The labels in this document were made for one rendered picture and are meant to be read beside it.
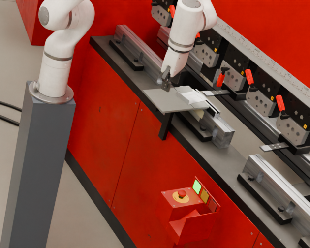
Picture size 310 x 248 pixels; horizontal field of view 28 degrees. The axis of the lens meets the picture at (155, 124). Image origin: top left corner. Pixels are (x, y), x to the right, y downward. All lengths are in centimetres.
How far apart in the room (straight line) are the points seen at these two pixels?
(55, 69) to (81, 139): 123
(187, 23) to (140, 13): 167
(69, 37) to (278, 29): 83
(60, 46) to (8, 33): 288
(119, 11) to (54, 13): 118
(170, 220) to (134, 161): 70
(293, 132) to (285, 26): 41
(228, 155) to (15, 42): 284
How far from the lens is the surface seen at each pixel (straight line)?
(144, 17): 364
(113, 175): 341
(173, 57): 202
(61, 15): 238
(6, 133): 410
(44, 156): 273
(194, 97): 290
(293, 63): 243
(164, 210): 260
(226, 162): 275
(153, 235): 316
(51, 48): 250
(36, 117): 260
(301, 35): 241
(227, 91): 304
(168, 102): 279
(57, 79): 255
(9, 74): 475
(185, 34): 197
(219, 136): 281
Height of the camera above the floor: 235
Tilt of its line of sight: 31 degrees down
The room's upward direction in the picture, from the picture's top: 17 degrees clockwise
